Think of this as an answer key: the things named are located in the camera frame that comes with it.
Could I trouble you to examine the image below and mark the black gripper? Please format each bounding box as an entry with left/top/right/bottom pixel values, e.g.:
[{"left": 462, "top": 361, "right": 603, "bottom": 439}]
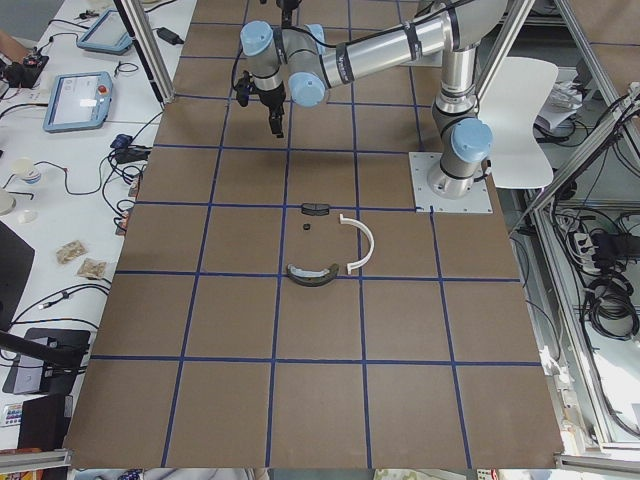
[{"left": 234, "top": 71, "right": 286, "bottom": 138}]

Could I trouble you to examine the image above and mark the person hand at desk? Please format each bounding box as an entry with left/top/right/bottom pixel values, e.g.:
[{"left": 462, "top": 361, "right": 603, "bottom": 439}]
[{"left": 0, "top": 30, "right": 29, "bottom": 63}]

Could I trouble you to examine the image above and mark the black brake pad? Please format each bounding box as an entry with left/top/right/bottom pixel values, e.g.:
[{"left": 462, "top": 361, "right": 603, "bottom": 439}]
[{"left": 300, "top": 203, "right": 330, "bottom": 216}]

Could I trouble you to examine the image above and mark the white curved plastic clip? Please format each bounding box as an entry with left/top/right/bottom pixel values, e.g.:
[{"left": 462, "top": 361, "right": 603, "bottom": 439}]
[{"left": 338, "top": 214, "right": 376, "bottom": 275}]

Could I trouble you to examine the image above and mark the black power adapter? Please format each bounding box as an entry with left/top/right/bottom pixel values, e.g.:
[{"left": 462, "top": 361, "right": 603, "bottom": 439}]
[{"left": 156, "top": 27, "right": 184, "bottom": 45}]

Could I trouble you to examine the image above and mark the blue checkered pouch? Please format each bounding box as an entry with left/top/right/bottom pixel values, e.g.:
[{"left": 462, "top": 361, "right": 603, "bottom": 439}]
[{"left": 110, "top": 134, "right": 133, "bottom": 150}]

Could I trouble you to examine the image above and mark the green curved brake shoe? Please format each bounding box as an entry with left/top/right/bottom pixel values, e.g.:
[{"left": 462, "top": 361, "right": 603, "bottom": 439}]
[{"left": 286, "top": 263, "right": 339, "bottom": 287}]

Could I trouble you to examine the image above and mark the far blue teach pendant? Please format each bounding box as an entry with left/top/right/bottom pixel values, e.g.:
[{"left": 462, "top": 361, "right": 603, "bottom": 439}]
[{"left": 77, "top": 9, "right": 132, "bottom": 55}]

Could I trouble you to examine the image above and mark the blue teach pendant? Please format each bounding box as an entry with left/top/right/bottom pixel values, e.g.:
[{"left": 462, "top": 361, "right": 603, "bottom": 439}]
[
  {"left": 77, "top": 9, "right": 132, "bottom": 55},
  {"left": 43, "top": 71, "right": 113, "bottom": 133}
]

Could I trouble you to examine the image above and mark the near blue teach pendant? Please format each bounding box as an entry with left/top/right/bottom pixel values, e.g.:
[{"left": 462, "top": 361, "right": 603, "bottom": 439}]
[{"left": 43, "top": 71, "right": 113, "bottom": 133}]

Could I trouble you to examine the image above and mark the brown packet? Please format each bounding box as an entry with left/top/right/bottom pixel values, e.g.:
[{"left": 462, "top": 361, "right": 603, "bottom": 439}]
[
  {"left": 55, "top": 240, "right": 87, "bottom": 265},
  {"left": 76, "top": 258, "right": 107, "bottom": 280}
]

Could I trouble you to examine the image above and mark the white plastic chair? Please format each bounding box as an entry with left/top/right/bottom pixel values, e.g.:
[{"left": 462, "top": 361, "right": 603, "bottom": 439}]
[{"left": 479, "top": 57, "right": 558, "bottom": 189}]

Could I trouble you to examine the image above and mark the white paper cup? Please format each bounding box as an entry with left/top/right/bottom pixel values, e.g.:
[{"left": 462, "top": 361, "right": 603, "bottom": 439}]
[{"left": 11, "top": 157, "right": 42, "bottom": 185}]

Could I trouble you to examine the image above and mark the black monitor stand base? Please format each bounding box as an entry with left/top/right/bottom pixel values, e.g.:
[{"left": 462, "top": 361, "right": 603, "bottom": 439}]
[{"left": 1, "top": 328, "right": 91, "bottom": 395}]

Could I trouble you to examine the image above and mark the aluminium frame post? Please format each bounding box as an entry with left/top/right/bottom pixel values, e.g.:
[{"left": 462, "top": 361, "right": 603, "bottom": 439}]
[{"left": 114, "top": 0, "right": 175, "bottom": 105}]

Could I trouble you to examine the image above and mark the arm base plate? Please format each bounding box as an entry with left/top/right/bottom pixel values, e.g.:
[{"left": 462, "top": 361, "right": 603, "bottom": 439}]
[{"left": 409, "top": 152, "right": 493, "bottom": 215}]

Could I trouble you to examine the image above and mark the black cable bundle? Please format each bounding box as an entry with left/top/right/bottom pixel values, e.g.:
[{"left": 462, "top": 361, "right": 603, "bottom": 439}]
[{"left": 582, "top": 272, "right": 636, "bottom": 341}]

